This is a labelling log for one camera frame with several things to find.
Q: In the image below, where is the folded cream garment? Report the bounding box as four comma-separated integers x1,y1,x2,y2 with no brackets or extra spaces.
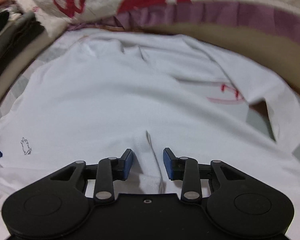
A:
0,29,64,102

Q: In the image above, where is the folded grey garment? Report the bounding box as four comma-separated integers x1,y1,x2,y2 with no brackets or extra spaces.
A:
0,12,36,59

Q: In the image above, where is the white t-shirt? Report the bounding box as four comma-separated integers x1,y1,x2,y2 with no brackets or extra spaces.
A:
0,29,300,239

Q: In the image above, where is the checkered happy dog blanket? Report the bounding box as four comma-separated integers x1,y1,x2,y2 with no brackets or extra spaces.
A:
0,41,274,139

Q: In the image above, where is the red bear quilted blanket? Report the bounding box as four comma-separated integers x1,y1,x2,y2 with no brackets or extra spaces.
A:
16,0,300,43

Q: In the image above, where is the folded dark knit garment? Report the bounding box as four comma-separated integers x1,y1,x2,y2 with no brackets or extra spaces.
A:
0,20,45,76

